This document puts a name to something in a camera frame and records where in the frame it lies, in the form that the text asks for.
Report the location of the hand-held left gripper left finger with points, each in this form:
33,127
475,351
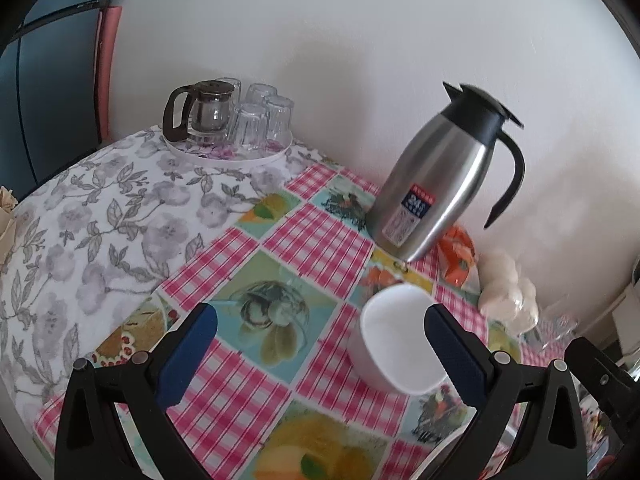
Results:
187,355

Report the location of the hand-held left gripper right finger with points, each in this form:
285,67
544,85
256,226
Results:
455,355

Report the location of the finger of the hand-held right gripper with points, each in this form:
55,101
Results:
600,375

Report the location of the white cup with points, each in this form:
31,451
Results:
395,335

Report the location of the tall clear glass mug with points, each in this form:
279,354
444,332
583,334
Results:
547,320

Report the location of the bag of white steamed buns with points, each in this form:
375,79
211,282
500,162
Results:
500,290

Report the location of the orange snack packet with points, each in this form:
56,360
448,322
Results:
457,260

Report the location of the pink checkered tablecloth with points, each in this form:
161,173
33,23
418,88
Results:
320,240

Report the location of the stainless steel thermos jug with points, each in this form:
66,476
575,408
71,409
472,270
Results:
430,180

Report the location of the white round tray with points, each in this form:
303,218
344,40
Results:
240,157

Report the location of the beige paper object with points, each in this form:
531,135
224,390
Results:
6,215

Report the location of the clear drinking glass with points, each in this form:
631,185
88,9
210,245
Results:
281,117
249,127
231,87
260,95

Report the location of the pink door trim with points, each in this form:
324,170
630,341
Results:
107,75

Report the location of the blue panelled door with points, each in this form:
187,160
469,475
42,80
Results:
50,85

